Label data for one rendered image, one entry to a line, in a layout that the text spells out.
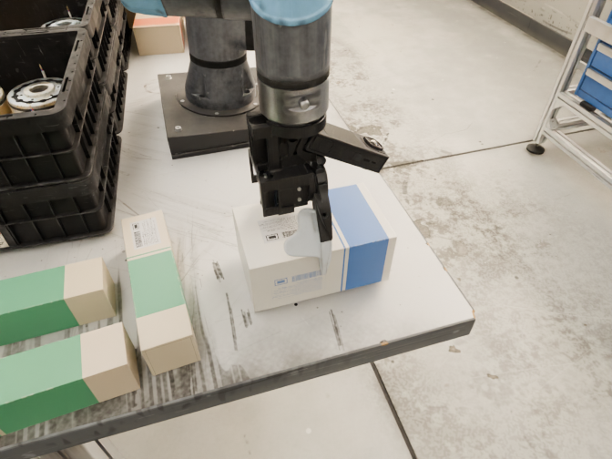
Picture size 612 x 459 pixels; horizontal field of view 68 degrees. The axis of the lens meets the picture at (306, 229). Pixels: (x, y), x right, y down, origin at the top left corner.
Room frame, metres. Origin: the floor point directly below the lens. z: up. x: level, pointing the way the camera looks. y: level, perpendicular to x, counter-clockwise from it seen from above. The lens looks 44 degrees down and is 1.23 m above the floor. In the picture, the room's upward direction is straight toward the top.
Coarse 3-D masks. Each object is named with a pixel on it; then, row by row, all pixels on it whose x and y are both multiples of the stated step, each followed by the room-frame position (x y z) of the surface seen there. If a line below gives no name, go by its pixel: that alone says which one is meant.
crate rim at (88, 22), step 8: (88, 0) 0.94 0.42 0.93; (96, 0) 0.95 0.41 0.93; (88, 8) 0.91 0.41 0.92; (96, 8) 0.93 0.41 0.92; (88, 16) 0.85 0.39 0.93; (96, 16) 0.90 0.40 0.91; (80, 24) 0.82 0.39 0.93; (88, 24) 0.82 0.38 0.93; (96, 24) 0.88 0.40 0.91; (0, 32) 0.78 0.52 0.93; (8, 32) 0.78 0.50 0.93; (16, 32) 0.78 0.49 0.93; (88, 32) 0.82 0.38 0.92
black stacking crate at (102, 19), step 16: (0, 0) 1.04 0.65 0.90; (16, 0) 1.04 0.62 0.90; (32, 0) 1.05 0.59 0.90; (48, 0) 1.06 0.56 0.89; (64, 0) 1.06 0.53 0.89; (80, 0) 1.07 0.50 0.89; (0, 16) 1.03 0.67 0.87; (16, 16) 1.04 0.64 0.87; (32, 16) 1.05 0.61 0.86; (48, 16) 1.05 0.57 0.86; (64, 16) 1.06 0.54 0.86; (80, 16) 1.07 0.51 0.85; (96, 32) 0.89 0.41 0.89; (112, 32) 1.06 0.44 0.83; (96, 48) 0.86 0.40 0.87; (96, 64) 0.83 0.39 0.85
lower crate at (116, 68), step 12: (120, 60) 1.05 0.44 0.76; (108, 72) 0.87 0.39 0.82; (120, 72) 1.03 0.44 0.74; (108, 84) 0.83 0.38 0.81; (120, 84) 0.99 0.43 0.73; (108, 96) 0.84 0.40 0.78; (120, 96) 0.96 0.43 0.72; (120, 108) 0.89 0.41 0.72; (120, 120) 0.86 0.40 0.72; (120, 132) 0.82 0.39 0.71
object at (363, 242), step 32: (352, 192) 0.51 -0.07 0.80; (256, 224) 0.45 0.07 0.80; (288, 224) 0.45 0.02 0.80; (352, 224) 0.45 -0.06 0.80; (384, 224) 0.45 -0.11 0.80; (256, 256) 0.39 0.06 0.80; (288, 256) 0.39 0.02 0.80; (352, 256) 0.41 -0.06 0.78; (384, 256) 0.42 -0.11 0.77; (256, 288) 0.37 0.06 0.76; (288, 288) 0.38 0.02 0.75; (320, 288) 0.39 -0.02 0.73; (352, 288) 0.41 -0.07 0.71
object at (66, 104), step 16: (32, 32) 0.78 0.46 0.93; (48, 32) 0.78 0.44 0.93; (64, 32) 0.79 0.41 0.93; (80, 32) 0.78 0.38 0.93; (80, 48) 0.71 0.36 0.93; (80, 64) 0.68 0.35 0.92; (64, 80) 0.61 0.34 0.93; (80, 80) 0.64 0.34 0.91; (64, 96) 0.56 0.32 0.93; (32, 112) 0.52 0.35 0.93; (48, 112) 0.52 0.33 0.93; (64, 112) 0.53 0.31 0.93; (0, 128) 0.50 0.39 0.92; (16, 128) 0.50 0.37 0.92; (32, 128) 0.51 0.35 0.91; (48, 128) 0.51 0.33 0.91
